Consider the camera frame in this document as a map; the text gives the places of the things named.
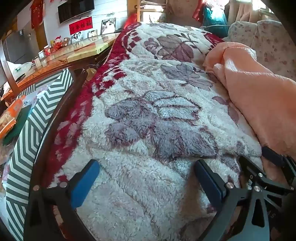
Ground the floral fleece blanket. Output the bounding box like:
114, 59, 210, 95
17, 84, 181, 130
47, 22, 264, 241

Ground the peach blanket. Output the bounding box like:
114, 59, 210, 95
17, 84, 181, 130
203, 42, 296, 186

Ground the red hanging decoration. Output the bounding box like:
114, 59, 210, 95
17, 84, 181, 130
30, 0, 45, 29

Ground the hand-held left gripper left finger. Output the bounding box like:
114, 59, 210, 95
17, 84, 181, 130
23, 159, 101, 241

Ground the wall television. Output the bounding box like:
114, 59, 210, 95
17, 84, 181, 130
58, 0, 95, 24

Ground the white plastic bag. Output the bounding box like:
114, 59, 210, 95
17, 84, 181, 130
6, 61, 33, 80

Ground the wooden shelf rack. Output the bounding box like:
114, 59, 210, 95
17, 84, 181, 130
136, 0, 169, 24

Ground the wooden chair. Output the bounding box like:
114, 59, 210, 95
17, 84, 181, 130
0, 38, 20, 99

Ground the large photo frame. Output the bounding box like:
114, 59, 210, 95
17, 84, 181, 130
101, 18, 117, 35

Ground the red wall banner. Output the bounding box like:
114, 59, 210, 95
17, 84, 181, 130
69, 16, 93, 35

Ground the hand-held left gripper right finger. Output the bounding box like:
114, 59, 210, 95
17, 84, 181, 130
194, 159, 271, 241

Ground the teal cloth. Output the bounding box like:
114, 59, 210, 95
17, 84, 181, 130
203, 7, 228, 37

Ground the green white striped box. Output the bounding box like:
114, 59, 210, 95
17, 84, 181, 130
5, 68, 74, 240

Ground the red plush doll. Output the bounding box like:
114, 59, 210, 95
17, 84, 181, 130
51, 36, 63, 50

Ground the marble top wooden table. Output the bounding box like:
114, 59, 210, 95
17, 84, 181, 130
0, 32, 121, 102

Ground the beige floral curtain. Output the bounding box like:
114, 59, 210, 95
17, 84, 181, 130
170, 0, 201, 24

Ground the dark green sheet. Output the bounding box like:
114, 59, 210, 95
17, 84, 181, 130
3, 105, 31, 146

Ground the red hanging cloth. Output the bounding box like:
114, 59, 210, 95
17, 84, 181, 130
193, 0, 205, 20

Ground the couple photo frame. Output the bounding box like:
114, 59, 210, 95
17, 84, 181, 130
71, 32, 84, 44

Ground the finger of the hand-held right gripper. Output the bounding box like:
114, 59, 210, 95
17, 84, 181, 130
238, 155, 294, 193
262, 146, 296, 183

